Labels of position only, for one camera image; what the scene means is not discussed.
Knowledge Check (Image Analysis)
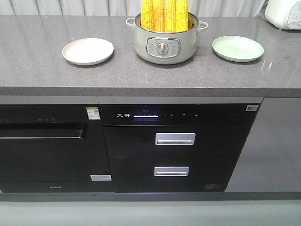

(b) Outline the yellow corn cob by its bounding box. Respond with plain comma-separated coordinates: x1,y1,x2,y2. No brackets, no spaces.
175,0,189,32
152,0,165,32
164,0,176,33
141,0,154,31

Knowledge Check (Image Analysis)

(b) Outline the black drawer disinfection cabinet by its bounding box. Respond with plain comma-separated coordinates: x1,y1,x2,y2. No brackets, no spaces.
100,103,259,193

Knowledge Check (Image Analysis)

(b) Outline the green electric cooking pot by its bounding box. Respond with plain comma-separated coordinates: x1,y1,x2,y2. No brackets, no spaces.
126,13,208,65

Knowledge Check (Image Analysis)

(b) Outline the beige round plate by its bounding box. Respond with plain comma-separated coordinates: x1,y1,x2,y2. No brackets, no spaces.
62,38,114,66

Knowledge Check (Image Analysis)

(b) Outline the light green round plate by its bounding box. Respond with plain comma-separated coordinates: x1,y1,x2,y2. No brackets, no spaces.
212,36,264,63

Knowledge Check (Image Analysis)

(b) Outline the black built-in dishwasher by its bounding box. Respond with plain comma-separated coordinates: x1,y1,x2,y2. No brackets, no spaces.
0,105,113,193

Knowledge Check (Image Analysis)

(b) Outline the grey cabinet door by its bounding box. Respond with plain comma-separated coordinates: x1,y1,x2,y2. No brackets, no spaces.
226,98,301,192

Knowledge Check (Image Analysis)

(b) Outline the white soy milk blender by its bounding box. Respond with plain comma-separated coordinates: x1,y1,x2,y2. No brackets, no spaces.
264,0,301,30

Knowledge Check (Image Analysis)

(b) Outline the white pleated curtain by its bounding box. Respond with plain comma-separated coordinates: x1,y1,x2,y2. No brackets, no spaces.
0,0,265,17

